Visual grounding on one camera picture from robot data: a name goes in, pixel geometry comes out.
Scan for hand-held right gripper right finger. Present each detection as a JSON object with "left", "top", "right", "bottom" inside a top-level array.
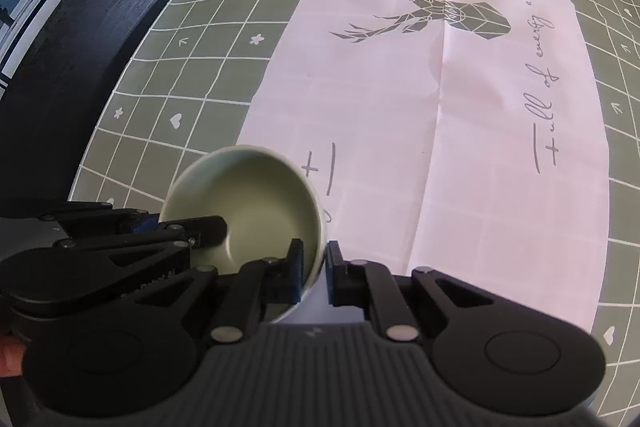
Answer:
[{"left": 325, "top": 241, "right": 507, "bottom": 342}]

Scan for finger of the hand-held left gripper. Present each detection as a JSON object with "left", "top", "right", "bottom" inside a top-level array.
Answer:
[
  {"left": 52, "top": 215, "right": 229, "bottom": 304},
  {"left": 42, "top": 201, "right": 157, "bottom": 236}
]

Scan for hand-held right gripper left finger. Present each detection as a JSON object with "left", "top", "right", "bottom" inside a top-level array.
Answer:
[{"left": 120, "top": 238, "right": 305, "bottom": 344}]

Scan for pale green bowl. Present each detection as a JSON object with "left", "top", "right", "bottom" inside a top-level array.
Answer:
[{"left": 159, "top": 145, "right": 329, "bottom": 325}]

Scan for person's left hand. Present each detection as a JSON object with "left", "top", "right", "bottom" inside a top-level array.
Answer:
[{"left": 0, "top": 336, "right": 25, "bottom": 379}]

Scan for black chair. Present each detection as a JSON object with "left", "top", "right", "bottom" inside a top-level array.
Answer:
[{"left": 0, "top": 0, "right": 187, "bottom": 204}]

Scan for green checked tablecloth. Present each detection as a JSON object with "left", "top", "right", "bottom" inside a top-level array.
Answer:
[{"left": 67, "top": 0, "right": 640, "bottom": 419}]

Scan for white deer print table runner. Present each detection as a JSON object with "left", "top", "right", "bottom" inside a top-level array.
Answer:
[{"left": 235, "top": 0, "right": 614, "bottom": 334}]

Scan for white kitchen counter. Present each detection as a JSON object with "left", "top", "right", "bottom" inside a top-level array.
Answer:
[{"left": 0, "top": 0, "right": 82, "bottom": 84}]

